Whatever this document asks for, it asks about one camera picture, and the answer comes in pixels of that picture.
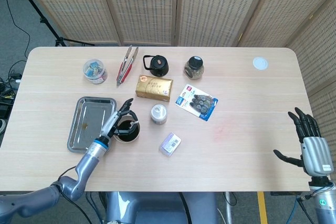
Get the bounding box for black floor cable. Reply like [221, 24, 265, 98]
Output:
[0, 0, 33, 61]

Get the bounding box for glass jar with black lid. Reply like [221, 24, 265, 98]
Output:
[183, 56, 205, 80]

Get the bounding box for clear tub of binder clips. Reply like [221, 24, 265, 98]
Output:
[83, 59, 108, 85]

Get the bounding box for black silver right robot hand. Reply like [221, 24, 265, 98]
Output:
[272, 107, 335, 178]

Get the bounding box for black tripod stand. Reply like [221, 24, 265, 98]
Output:
[7, 0, 95, 48]

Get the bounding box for clear jar with white lid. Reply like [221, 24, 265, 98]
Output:
[150, 103, 167, 125]

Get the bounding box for black teapot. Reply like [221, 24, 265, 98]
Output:
[142, 54, 169, 78]

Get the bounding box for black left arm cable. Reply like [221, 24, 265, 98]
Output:
[56, 165, 77, 183]

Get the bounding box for grey robot torso base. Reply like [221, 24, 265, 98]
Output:
[104, 191, 218, 224]

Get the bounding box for clear box with purple contents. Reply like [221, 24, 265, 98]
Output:
[159, 132, 183, 157]

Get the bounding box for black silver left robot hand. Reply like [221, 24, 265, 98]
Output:
[98, 98, 139, 144]

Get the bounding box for wooden woven folding screen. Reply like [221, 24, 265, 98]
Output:
[15, 0, 336, 141]

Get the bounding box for stainless steel tray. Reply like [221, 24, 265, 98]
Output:
[67, 96, 118, 154]

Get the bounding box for metal tongs with red grips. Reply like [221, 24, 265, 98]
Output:
[116, 46, 139, 88]

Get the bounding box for gold tissue pack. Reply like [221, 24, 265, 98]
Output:
[135, 74, 174, 102]

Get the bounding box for correction tape blister pack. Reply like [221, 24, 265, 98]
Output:
[175, 83, 219, 122]

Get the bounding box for white cable grommet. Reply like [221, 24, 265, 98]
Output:
[253, 57, 269, 71]

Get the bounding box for white bowl with dark liquid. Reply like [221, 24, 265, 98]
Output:
[113, 115, 141, 143]

